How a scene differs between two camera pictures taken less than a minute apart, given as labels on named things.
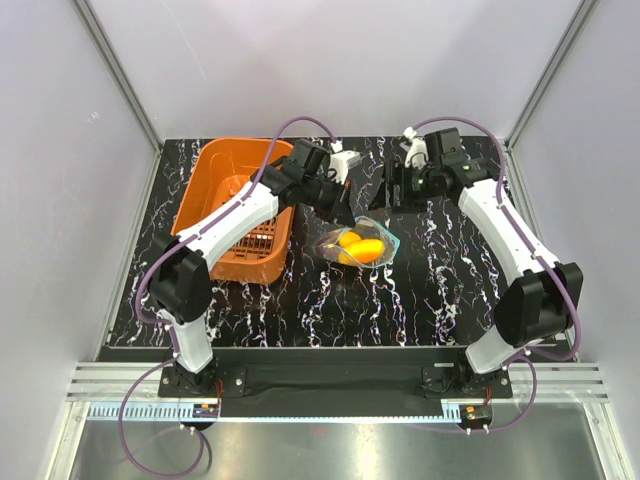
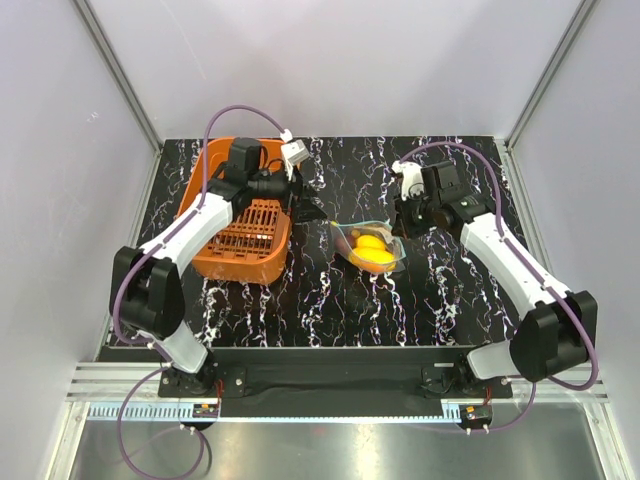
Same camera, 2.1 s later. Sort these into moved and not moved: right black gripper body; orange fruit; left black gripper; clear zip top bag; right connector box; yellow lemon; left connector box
Moved: right black gripper body; yellow lemon; clear zip top bag; left black gripper; orange fruit
Not moved: right connector box; left connector box
